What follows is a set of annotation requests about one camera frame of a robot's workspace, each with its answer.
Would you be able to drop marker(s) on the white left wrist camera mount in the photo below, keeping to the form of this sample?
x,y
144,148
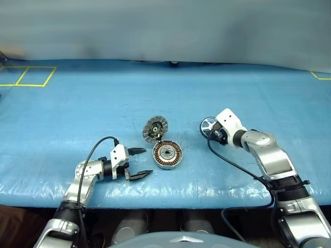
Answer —
x,y
119,155

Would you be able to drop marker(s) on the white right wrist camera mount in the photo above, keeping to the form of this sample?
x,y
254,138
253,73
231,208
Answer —
x,y
228,121

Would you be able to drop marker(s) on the dark rounded grey cylinder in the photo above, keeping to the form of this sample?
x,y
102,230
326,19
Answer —
x,y
129,227
197,224

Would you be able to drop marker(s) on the silver motor housing copper windings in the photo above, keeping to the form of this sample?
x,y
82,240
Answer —
x,y
168,153

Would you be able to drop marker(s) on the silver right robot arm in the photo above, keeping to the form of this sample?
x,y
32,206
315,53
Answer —
x,y
271,157

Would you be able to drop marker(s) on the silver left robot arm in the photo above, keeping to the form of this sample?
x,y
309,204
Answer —
x,y
88,170

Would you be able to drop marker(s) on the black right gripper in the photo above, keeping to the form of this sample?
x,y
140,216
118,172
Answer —
x,y
220,136

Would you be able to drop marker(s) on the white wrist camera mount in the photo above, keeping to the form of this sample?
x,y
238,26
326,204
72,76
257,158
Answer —
x,y
119,155
228,121

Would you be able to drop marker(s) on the grey robot torso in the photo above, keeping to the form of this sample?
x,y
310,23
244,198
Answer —
x,y
155,240

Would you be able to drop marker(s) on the silver spoked rotor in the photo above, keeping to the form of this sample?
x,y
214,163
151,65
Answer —
x,y
206,126

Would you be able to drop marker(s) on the round silver motor lid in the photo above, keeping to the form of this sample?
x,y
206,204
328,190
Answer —
x,y
155,129

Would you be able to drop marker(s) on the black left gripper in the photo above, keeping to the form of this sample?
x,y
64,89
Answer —
x,y
125,166

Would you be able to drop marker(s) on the dark metal frame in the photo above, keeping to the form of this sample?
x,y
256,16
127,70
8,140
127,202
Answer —
x,y
3,56

